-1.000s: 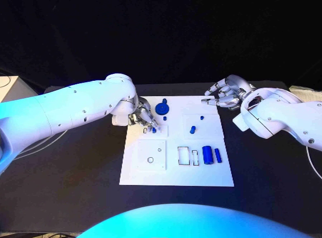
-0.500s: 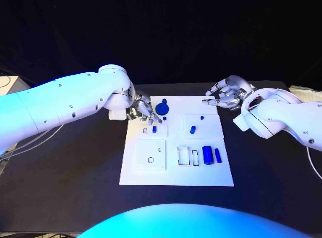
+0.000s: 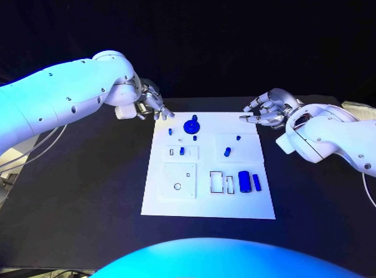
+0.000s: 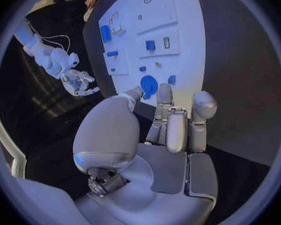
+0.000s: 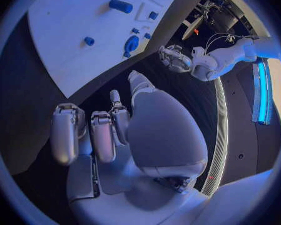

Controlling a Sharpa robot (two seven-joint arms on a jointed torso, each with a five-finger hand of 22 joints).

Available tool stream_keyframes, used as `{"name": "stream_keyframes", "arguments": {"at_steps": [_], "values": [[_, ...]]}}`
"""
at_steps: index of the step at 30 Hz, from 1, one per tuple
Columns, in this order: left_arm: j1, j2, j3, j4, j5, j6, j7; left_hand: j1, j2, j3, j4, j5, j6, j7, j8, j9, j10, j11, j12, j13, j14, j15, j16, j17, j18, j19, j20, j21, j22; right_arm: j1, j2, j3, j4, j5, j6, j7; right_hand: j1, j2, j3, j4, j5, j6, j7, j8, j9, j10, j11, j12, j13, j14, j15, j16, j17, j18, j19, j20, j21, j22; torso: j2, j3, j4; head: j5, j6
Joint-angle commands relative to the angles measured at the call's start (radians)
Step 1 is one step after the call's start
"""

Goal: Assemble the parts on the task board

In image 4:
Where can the large blue cylinder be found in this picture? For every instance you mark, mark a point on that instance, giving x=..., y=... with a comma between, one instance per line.
x=105, y=33

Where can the small blue plug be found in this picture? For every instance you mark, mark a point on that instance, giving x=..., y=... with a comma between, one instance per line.
x=113, y=69

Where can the blue rectangular block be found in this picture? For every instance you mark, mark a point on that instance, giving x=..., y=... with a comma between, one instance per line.
x=150, y=45

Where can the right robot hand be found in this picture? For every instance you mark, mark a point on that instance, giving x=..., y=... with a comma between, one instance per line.
x=78, y=82

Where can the small blue block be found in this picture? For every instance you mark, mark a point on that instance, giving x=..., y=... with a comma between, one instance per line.
x=172, y=79

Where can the white task board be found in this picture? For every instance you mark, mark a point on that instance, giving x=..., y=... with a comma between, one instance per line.
x=159, y=45

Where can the blue gear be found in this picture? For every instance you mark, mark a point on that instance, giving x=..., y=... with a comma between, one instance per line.
x=148, y=86

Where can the long blue peg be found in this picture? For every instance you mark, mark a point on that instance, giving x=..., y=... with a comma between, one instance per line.
x=112, y=53

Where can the short blue cylinder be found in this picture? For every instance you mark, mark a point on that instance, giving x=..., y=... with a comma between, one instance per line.
x=142, y=68

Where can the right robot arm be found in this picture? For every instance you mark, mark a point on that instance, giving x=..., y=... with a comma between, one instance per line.
x=45, y=50

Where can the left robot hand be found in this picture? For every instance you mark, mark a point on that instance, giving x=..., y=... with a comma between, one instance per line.
x=135, y=172

